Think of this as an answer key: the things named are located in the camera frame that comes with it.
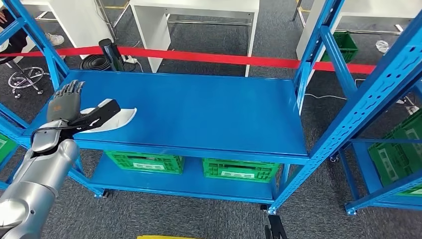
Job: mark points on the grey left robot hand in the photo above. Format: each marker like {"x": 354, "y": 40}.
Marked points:
{"x": 64, "y": 107}

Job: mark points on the white curved plastic part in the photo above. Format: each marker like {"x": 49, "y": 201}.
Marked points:
{"x": 123, "y": 118}

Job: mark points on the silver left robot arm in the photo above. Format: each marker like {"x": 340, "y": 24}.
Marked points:
{"x": 43, "y": 171}

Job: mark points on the blue metal shelf rack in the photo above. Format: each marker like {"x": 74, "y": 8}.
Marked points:
{"x": 362, "y": 165}
{"x": 197, "y": 112}

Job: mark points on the chrome stool base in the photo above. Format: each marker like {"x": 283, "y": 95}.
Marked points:
{"x": 26, "y": 77}

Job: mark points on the white power adapter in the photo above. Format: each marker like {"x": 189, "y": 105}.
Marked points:
{"x": 130, "y": 59}

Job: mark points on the person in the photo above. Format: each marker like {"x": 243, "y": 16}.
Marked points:
{"x": 13, "y": 36}

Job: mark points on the red barrier tape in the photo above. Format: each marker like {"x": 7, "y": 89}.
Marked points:
{"x": 214, "y": 58}

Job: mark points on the clear crumpled plastic bag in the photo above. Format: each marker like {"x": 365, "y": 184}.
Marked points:
{"x": 382, "y": 47}

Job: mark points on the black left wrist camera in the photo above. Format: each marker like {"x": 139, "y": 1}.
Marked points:
{"x": 99, "y": 115}

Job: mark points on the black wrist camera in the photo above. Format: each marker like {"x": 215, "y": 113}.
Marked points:
{"x": 99, "y": 115}
{"x": 275, "y": 229}

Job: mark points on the black stanchion post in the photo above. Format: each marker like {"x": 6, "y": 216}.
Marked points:
{"x": 110, "y": 52}

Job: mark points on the steel frame table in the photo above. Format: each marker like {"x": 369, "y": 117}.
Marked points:
{"x": 105, "y": 19}

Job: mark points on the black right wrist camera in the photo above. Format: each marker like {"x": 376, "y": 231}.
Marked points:
{"x": 275, "y": 229}

